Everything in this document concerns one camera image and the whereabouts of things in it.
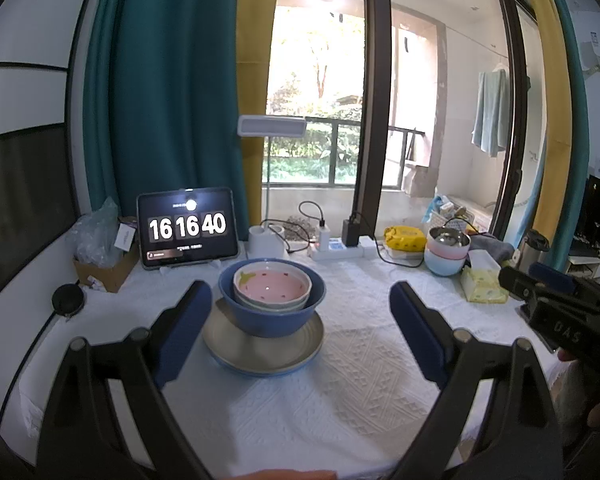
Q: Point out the dark sliding door frame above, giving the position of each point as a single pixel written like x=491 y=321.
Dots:
x=515 y=110
x=375 y=85

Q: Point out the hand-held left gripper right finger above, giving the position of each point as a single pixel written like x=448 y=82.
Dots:
x=420 y=330

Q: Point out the small white box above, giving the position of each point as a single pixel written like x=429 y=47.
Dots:
x=125 y=236

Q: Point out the large cream plate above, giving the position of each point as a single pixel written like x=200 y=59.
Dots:
x=220 y=335

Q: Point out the white desk lamp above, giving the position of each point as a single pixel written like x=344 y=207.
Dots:
x=265 y=245

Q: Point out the blue snack bag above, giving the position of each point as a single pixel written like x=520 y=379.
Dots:
x=435 y=207

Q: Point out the pink steel-lined bowl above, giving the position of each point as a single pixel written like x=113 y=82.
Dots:
x=445 y=252

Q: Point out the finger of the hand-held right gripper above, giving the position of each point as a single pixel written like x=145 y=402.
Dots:
x=520 y=282
x=555 y=272

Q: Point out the tablet with clock display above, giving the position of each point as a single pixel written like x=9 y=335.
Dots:
x=187 y=227

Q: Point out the white charger plug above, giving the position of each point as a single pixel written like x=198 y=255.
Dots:
x=325 y=239

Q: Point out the steel thermos mug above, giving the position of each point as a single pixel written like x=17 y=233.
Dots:
x=532 y=252

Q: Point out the dark blue bowl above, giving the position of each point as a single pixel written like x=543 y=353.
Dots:
x=270 y=322

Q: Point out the white shelf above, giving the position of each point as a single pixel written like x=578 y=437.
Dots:
x=587 y=265

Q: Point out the black balcony railing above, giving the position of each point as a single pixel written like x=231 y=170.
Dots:
x=330 y=121

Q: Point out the white power strip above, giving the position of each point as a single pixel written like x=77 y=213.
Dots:
x=367 y=245

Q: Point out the white basket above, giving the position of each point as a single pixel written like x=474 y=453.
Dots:
x=437 y=222

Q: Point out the white textured tablecloth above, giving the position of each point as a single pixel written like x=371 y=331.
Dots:
x=370 y=360

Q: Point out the white flat packet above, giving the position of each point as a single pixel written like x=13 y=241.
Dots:
x=410 y=256

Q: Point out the brown balcony cardboard box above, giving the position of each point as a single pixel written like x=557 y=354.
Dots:
x=420 y=180

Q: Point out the cream bowl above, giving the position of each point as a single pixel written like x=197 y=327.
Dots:
x=272 y=309

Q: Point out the yellow curtain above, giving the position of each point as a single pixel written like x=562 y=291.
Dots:
x=555 y=135
x=255 y=20

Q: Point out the yellow tissue pack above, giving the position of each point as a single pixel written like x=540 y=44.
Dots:
x=482 y=285

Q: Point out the grey cloth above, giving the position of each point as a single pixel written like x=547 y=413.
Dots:
x=495 y=247

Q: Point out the yellow wet wipes pack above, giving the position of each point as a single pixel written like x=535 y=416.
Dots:
x=405 y=240

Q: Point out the person's left hand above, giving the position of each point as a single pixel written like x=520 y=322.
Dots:
x=290 y=475

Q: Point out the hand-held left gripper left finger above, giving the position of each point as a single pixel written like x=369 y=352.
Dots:
x=185 y=330

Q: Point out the clear plastic bags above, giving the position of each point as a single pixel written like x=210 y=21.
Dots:
x=92 y=235

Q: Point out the white tablet stand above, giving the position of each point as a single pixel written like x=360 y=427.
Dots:
x=166 y=267

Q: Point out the light blue hanging towel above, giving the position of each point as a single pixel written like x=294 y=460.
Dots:
x=490 y=110

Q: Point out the white bowl with pink inside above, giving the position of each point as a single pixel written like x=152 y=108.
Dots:
x=272 y=282

